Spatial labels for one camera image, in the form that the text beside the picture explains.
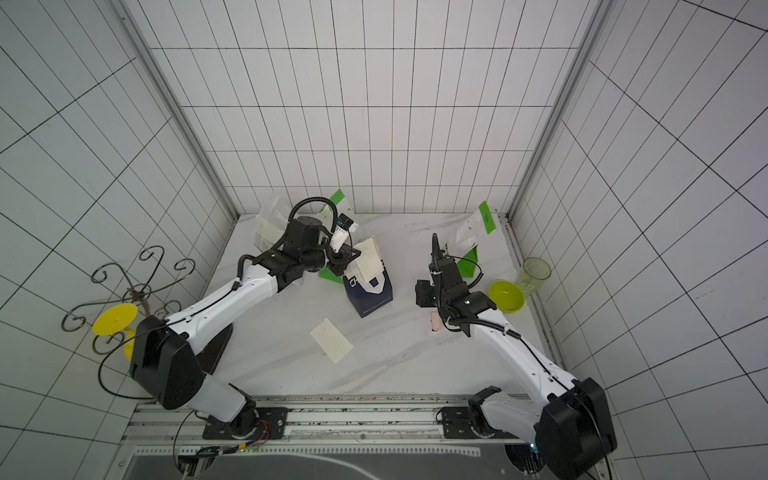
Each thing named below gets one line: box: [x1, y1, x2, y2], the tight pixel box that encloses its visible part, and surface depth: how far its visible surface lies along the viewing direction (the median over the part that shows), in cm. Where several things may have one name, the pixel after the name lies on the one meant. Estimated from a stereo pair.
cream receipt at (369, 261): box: [354, 237, 385, 282], surface depth 84 cm
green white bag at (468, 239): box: [456, 201, 496, 279], surface depth 92 cm
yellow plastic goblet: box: [92, 303, 139, 361], surface depth 59 cm
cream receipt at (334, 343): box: [310, 317, 354, 365], surface depth 89 cm
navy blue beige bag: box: [343, 268, 393, 318], surface depth 86 cm
